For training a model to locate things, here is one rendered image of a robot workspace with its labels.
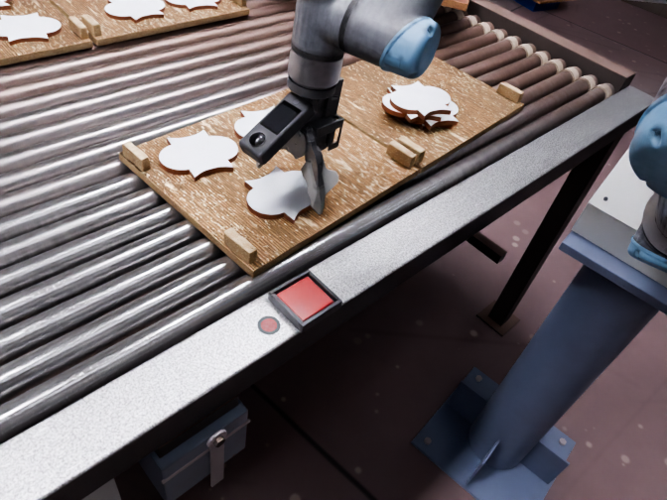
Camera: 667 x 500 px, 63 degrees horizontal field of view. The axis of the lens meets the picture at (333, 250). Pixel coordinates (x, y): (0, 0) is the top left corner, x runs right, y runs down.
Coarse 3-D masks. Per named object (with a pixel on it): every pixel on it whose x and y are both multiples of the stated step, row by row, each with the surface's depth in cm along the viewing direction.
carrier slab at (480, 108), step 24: (360, 72) 126; (384, 72) 128; (432, 72) 131; (456, 72) 133; (360, 96) 119; (456, 96) 125; (480, 96) 127; (360, 120) 112; (384, 120) 113; (480, 120) 119; (504, 120) 123; (384, 144) 107; (432, 144) 110; (456, 144) 111
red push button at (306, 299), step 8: (304, 280) 80; (288, 288) 79; (296, 288) 79; (304, 288) 79; (312, 288) 80; (320, 288) 80; (280, 296) 78; (288, 296) 78; (296, 296) 78; (304, 296) 78; (312, 296) 79; (320, 296) 79; (328, 296) 79; (288, 304) 77; (296, 304) 77; (304, 304) 77; (312, 304) 78; (320, 304) 78; (328, 304) 78; (296, 312) 76; (304, 312) 76; (312, 312) 76; (304, 320) 76
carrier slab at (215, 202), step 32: (192, 128) 101; (224, 128) 103; (352, 128) 109; (128, 160) 92; (288, 160) 99; (352, 160) 102; (384, 160) 103; (160, 192) 89; (192, 192) 89; (224, 192) 90; (352, 192) 95; (384, 192) 98; (224, 224) 85; (256, 224) 86; (288, 224) 87; (320, 224) 88; (256, 256) 81
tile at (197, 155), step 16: (176, 144) 95; (192, 144) 96; (208, 144) 97; (224, 144) 98; (160, 160) 92; (176, 160) 92; (192, 160) 93; (208, 160) 94; (224, 160) 94; (192, 176) 91
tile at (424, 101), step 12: (420, 84) 116; (396, 96) 111; (408, 96) 112; (420, 96) 113; (432, 96) 114; (444, 96) 114; (396, 108) 110; (408, 108) 109; (420, 108) 109; (432, 108) 110; (444, 108) 111
